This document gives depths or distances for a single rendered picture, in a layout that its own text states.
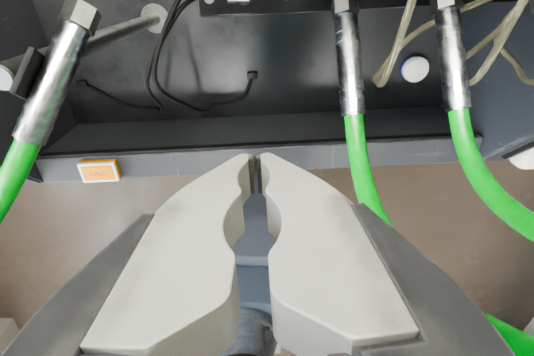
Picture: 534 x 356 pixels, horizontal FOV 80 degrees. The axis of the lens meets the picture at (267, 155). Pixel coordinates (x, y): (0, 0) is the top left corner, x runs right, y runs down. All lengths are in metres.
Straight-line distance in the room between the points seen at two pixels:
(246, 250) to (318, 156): 0.40
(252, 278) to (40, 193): 1.41
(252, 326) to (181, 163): 0.40
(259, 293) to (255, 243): 0.12
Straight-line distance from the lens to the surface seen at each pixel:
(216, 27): 0.52
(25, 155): 0.24
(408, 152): 0.49
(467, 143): 0.27
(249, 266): 0.80
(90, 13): 0.25
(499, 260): 2.43
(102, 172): 0.49
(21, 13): 0.58
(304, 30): 0.52
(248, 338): 0.73
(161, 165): 0.47
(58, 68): 0.24
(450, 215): 2.02
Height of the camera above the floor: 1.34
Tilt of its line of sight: 61 degrees down
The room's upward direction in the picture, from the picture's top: 178 degrees clockwise
